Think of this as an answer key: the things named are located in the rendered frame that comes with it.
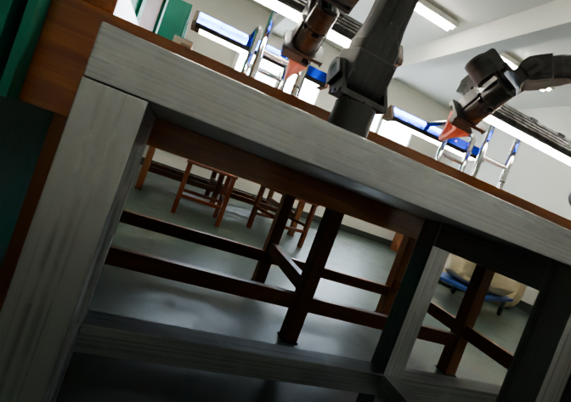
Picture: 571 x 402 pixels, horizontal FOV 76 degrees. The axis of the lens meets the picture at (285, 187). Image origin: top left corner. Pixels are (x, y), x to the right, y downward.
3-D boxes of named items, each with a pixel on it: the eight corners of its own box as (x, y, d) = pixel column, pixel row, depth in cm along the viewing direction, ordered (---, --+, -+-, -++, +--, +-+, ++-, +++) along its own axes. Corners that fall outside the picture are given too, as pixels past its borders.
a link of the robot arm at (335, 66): (331, 57, 55) (351, 49, 50) (376, 81, 58) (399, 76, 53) (317, 96, 55) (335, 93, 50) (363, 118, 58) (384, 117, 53)
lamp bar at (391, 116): (483, 162, 192) (489, 150, 192) (389, 118, 172) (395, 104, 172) (472, 161, 200) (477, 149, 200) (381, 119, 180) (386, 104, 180)
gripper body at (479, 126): (446, 103, 93) (471, 82, 87) (475, 119, 96) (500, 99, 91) (451, 121, 89) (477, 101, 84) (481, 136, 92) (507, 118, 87)
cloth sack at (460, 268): (522, 305, 361) (537, 268, 360) (472, 290, 334) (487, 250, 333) (477, 283, 413) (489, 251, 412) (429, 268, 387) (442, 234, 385)
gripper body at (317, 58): (282, 35, 86) (296, 8, 81) (319, 53, 90) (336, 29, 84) (280, 51, 82) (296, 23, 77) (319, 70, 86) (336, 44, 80)
